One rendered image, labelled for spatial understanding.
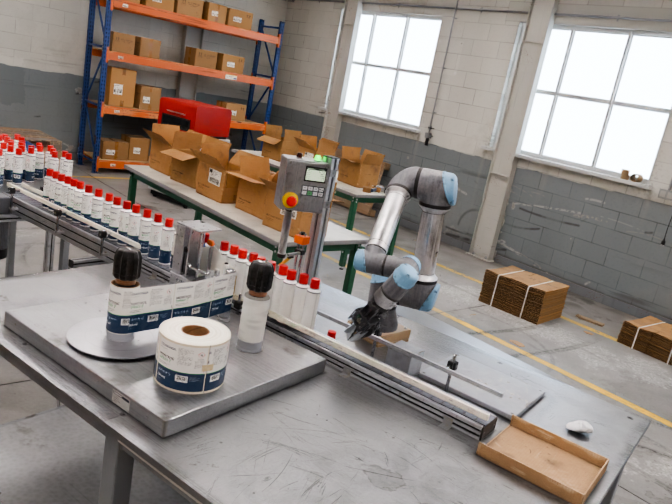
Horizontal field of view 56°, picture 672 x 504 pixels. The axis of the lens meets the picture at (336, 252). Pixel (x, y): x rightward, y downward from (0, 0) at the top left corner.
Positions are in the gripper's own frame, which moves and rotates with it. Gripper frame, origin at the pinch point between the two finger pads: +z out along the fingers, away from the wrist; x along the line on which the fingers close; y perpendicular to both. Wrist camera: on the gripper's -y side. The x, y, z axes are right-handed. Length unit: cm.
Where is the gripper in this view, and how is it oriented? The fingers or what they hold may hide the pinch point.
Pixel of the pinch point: (351, 337)
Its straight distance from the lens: 222.4
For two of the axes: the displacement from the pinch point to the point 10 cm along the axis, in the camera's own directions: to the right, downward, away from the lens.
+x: 5.9, 7.3, -3.4
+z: -5.5, 6.7, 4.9
